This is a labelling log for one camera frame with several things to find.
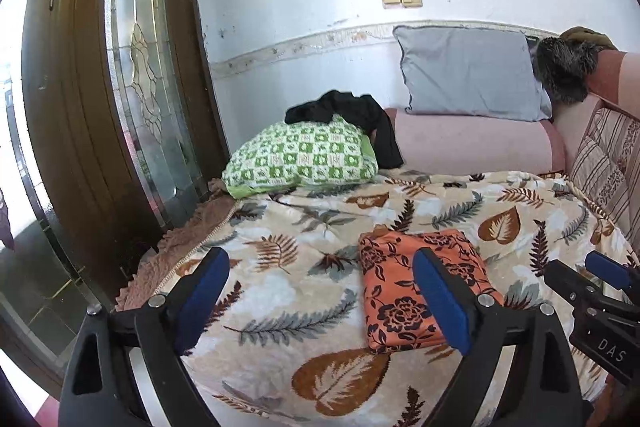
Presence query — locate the brown fringed cloth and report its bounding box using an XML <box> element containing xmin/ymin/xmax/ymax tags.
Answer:
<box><xmin>115</xmin><ymin>179</ymin><xmax>238</xmax><ymax>313</ymax></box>

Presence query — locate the wooden door with glass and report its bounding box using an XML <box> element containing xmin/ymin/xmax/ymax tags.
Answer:
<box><xmin>0</xmin><ymin>0</ymin><xmax>231</xmax><ymax>403</ymax></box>

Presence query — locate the grey pillow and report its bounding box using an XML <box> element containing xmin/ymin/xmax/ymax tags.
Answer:
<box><xmin>392</xmin><ymin>25</ymin><xmax>553</xmax><ymax>122</ymax></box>

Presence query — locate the green checked pillow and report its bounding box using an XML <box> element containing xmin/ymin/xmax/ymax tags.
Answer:
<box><xmin>221</xmin><ymin>114</ymin><xmax>379</xmax><ymax>200</ymax></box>

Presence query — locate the beige leaf-print blanket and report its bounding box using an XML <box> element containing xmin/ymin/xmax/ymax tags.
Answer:
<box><xmin>115</xmin><ymin>169</ymin><xmax>640</xmax><ymax>427</ymax></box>

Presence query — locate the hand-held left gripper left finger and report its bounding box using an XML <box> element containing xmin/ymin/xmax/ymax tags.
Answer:
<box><xmin>57</xmin><ymin>247</ymin><xmax>231</xmax><ymax>427</ymax></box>

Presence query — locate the orange floral garment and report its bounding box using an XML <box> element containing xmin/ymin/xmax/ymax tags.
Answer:
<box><xmin>358</xmin><ymin>229</ymin><xmax>506</xmax><ymax>354</ymax></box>

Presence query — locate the black cloth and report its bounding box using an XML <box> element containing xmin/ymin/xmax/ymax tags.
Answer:
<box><xmin>285</xmin><ymin>90</ymin><xmax>405</xmax><ymax>169</ymax></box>

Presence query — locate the olive brown jacket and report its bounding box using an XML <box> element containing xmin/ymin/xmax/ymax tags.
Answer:
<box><xmin>559</xmin><ymin>26</ymin><xmax>617</xmax><ymax>52</ymax></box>

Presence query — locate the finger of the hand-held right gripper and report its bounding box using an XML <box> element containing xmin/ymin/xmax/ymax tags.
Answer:
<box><xmin>542</xmin><ymin>259</ymin><xmax>601</xmax><ymax>315</ymax></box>
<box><xmin>584</xmin><ymin>251</ymin><xmax>640</xmax><ymax>308</ymax></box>

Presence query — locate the small striped cushion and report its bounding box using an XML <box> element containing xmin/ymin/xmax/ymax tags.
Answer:
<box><xmin>570</xmin><ymin>137</ymin><xmax>628</xmax><ymax>223</ymax></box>

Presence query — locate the large striped sofa cushion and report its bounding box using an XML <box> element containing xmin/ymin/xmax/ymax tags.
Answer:
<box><xmin>582</xmin><ymin>107</ymin><xmax>640</xmax><ymax>258</ymax></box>

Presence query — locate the dark furry cushion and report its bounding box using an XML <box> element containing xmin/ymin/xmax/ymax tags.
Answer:
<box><xmin>530</xmin><ymin>37</ymin><xmax>606</xmax><ymax>104</ymax></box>

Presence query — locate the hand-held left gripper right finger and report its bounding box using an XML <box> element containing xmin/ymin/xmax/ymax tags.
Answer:
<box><xmin>411</xmin><ymin>248</ymin><xmax>583</xmax><ymax>427</ymax></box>

